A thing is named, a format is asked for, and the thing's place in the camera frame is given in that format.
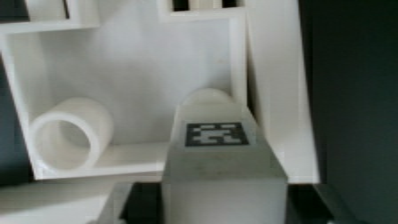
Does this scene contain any white leg block tagged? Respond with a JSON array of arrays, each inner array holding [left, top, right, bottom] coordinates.
[[162, 89, 288, 224]]

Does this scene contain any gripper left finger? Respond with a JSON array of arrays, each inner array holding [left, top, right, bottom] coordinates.
[[89, 182, 162, 224]]

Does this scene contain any white chair seat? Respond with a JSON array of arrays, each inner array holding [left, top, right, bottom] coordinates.
[[0, 0, 320, 224]]

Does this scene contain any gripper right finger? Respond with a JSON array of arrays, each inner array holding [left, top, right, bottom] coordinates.
[[286, 184, 368, 224]]

